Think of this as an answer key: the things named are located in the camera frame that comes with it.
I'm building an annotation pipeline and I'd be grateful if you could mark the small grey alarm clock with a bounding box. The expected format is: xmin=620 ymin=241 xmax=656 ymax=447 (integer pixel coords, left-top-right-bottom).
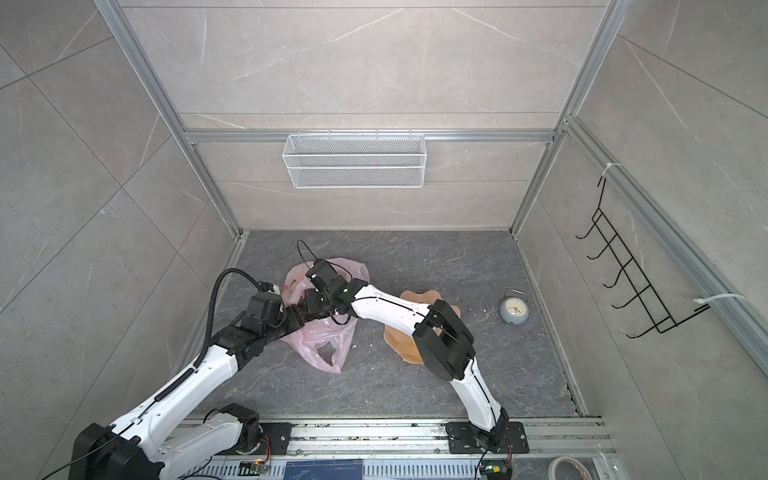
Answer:
xmin=498 ymin=289 xmax=530 ymax=325

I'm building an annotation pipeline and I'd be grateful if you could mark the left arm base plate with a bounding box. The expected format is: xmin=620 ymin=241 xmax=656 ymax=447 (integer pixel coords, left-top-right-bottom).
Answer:
xmin=234 ymin=423 xmax=293 ymax=457

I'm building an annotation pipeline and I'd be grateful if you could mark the pink wavy plate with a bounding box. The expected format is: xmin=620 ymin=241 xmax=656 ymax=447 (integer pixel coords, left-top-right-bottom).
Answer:
xmin=383 ymin=290 xmax=443 ymax=364

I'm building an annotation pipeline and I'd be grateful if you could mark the roll of tape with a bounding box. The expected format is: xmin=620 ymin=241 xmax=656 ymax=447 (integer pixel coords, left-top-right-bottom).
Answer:
xmin=548 ymin=456 xmax=595 ymax=480

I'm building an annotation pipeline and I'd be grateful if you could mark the black wire hook rack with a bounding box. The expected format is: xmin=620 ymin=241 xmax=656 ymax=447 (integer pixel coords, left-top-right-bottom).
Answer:
xmin=575 ymin=178 xmax=711 ymax=339

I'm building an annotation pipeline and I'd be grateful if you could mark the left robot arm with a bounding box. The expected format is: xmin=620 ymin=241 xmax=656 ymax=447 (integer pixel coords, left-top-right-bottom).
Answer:
xmin=68 ymin=292 xmax=309 ymax=479

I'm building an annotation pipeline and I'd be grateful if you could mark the pink plastic bag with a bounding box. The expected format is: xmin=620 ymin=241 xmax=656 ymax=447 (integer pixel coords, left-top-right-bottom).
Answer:
xmin=281 ymin=263 xmax=357 ymax=374

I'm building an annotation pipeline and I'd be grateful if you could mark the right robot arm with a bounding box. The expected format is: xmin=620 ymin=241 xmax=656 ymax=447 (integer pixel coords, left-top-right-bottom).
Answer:
xmin=306 ymin=260 xmax=509 ymax=451

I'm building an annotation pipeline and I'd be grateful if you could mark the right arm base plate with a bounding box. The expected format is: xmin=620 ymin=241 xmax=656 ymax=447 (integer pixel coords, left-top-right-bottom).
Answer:
xmin=445 ymin=422 xmax=530 ymax=455

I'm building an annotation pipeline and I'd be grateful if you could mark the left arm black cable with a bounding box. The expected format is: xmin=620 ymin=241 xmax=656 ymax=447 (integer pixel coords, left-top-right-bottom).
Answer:
xmin=193 ymin=267 xmax=280 ymax=367

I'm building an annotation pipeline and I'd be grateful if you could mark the white wire mesh basket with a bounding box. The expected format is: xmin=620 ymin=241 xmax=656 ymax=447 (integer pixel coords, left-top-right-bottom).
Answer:
xmin=282 ymin=133 xmax=428 ymax=189

